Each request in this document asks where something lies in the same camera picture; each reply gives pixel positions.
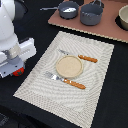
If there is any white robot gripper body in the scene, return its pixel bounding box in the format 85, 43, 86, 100
0, 38, 36, 78

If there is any grey frying pan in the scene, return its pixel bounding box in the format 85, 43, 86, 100
39, 0, 80, 20

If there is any red toy sausage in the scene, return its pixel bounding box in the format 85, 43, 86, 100
13, 67, 24, 76

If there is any white toy fish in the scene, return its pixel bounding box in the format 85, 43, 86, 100
63, 8, 76, 12

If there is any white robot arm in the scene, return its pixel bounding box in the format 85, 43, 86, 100
0, 0, 36, 78

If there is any grey pot on stove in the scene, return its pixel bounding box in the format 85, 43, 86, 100
80, 3, 103, 26

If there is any pink toy stove top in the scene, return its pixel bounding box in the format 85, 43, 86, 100
48, 0, 128, 43

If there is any beige round plate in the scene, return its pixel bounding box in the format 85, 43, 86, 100
56, 55, 83, 78

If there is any white woven placemat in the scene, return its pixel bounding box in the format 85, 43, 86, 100
14, 31, 114, 128

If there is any beige bowl at right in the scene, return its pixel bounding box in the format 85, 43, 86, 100
119, 5, 128, 30

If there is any fork with wooden handle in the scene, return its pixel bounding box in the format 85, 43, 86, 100
45, 72, 86, 89

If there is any knife with wooden handle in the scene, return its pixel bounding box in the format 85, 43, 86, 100
58, 49, 98, 63

